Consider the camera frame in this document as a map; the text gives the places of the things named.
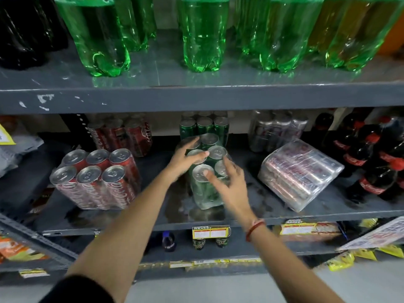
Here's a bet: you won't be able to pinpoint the black sleeve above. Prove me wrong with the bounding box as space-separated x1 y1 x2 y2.
39 274 115 303

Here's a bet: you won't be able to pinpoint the yellow snack packets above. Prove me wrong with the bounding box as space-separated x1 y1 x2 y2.
325 218 404 271

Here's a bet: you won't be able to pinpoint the person's left forearm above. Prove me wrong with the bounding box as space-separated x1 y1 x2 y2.
65 170 183 303

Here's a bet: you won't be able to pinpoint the dark plastic cola bottles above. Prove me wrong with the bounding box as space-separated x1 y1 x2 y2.
0 0 69 70

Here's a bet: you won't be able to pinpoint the green can pack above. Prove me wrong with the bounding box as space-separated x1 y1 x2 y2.
175 133 235 210
179 112 230 147

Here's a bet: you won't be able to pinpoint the person's right forearm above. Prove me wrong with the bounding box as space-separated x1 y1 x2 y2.
245 218 346 303

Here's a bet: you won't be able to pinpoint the grey metal shelving rack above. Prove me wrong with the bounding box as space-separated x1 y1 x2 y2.
0 28 404 286

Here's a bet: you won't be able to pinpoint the wrapped silver can pack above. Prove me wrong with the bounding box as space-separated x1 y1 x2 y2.
248 111 309 154
258 139 345 213

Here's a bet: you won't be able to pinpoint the small white shelf label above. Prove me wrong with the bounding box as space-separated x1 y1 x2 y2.
18 268 50 279

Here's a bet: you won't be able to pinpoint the row of green plastic bottles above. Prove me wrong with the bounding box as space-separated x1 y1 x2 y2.
53 0 326 78

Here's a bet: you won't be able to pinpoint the wrapped red can pack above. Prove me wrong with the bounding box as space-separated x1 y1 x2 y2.
87 116 153 157
49 148 142 211

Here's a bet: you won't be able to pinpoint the yellow paper tag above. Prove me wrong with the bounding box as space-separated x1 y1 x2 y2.
0 124 16 146

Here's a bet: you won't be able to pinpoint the person's right hand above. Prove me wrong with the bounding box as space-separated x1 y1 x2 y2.
203 155 257 226

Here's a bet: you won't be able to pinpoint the group of red-capped cola bottles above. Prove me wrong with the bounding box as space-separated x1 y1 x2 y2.
311 109 404 204

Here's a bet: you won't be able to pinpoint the yellow-green plastic bottles pack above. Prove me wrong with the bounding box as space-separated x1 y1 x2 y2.
308 0 404 72

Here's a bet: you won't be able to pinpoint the strip of shelf edge labels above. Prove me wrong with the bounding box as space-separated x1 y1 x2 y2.
169 258 263 269

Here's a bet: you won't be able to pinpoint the white printed packet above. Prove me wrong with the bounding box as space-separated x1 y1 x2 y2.
337 217 404 251

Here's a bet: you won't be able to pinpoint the person's left hand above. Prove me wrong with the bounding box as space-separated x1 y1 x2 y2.
166 137 211 184

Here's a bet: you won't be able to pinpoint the dark bottle with blue cap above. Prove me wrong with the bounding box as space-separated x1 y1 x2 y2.
162 231 176 252

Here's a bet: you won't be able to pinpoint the grey plastic bag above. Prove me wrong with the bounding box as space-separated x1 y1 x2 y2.
0 128 44 178

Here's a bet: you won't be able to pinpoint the orange snack packets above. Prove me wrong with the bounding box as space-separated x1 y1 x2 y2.
0 235 49 263

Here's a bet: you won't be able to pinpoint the orange plastic bottle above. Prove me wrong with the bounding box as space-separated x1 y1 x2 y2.
377 14 404 56

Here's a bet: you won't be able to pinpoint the yellow shelf price label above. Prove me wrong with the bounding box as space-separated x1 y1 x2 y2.
192 225 231 240
280 220 318 236

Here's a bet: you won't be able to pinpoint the red thread bracelet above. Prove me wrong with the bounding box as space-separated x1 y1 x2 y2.
246 219 266 243

